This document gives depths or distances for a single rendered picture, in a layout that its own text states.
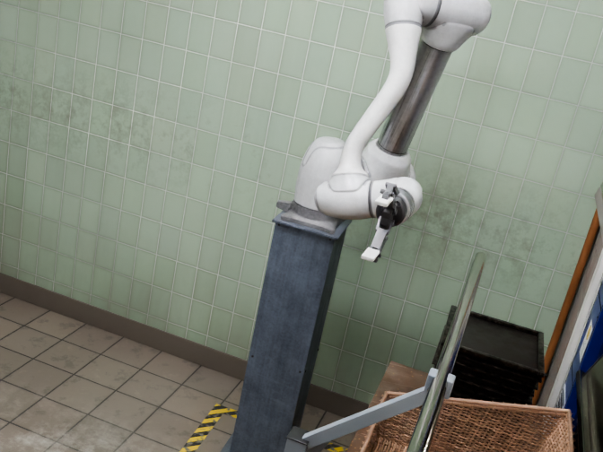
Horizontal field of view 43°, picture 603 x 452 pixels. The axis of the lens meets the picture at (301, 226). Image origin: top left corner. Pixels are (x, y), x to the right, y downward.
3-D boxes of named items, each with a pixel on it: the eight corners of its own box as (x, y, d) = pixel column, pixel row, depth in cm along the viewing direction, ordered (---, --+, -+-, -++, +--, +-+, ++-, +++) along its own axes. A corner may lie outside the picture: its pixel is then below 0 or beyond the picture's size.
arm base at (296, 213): (284, 202, 260) (287, 186, 258) (345, 219, 256) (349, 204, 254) (267, 216, 243) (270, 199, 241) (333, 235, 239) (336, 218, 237)
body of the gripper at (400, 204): (411, 197, 191) (404, 206, 182) (403, 229, 194) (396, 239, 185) (382, 189, 193) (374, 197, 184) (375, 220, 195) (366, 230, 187)
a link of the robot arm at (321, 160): (285, 193, 251) (299, 129, 244) (336, 196, 258) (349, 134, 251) (302, 211, 237) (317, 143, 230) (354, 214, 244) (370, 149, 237)
